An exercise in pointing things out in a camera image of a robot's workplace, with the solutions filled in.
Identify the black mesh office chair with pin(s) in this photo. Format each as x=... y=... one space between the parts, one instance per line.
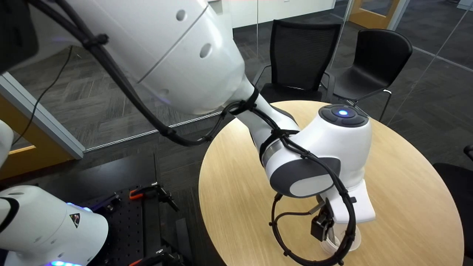
x=299 y=56

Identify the round wooden table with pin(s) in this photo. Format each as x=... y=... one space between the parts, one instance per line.
x=416 y=217

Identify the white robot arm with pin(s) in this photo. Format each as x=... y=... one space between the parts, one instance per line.
x=181 y=52

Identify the orange black clamp front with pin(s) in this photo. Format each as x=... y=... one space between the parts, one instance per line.
x=165 y=256

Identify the black chair front left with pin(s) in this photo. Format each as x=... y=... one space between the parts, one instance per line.
x=460 y=183

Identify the orange black clamp rear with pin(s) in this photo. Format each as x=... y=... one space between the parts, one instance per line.
x=156 y=189

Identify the black plastic chair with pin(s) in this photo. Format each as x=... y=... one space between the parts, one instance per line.
x=380 y=55

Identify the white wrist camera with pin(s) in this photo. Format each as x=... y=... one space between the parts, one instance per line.
x=323 y=222

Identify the orange black clamp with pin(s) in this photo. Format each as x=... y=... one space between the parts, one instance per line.
x=165 y=256
x=156 y=189

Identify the glass partition panel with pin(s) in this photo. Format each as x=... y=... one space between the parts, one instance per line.
x=360 y=16

